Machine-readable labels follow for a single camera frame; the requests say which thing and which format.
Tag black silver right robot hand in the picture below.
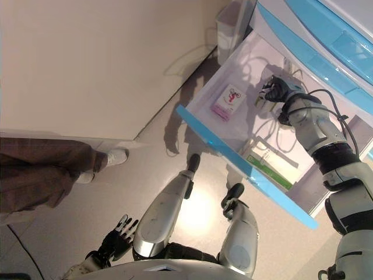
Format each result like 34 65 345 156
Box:
258 75 302 103

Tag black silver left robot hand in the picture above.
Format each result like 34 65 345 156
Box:
100 214 140 262

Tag white drawer blue handle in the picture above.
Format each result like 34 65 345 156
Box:
253 0 373 110
176 30 373 231
284 0 373 72

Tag pink white medicine box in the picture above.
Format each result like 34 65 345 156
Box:
210 83 248 122

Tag green white medicine box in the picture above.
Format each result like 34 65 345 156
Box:
238 136 301 192

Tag coiled clear tubing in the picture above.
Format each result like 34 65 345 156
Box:
256 116 298 167
238 54 263 85

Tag silver left robot leg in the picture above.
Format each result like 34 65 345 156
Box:
132 170 195 260

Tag silver robot leg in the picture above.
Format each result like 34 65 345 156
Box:
217 201 260 277
132 170 195 260

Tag grey robot torso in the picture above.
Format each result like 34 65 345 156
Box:
84 241 251 280

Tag white sneaker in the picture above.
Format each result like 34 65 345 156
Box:
76 171 96 184
106 148 129 167

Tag clear plastic side bin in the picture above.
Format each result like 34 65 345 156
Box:
214 0 257 64

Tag person brown trousers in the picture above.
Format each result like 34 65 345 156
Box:
0 136 108 216

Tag black left robot foot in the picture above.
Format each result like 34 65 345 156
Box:
186 153 201 173

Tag black robot foot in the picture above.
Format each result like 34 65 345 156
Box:
186 153 201 173
220 183 245 218

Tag black right robot foot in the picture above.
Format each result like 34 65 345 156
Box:
220 183 245 218

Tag silver right robot leg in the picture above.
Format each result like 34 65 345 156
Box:
217 201 260 277

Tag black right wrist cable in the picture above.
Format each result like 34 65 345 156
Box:
308 89 362 155

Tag thin white wall cable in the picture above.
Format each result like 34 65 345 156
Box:
163 43 216 76

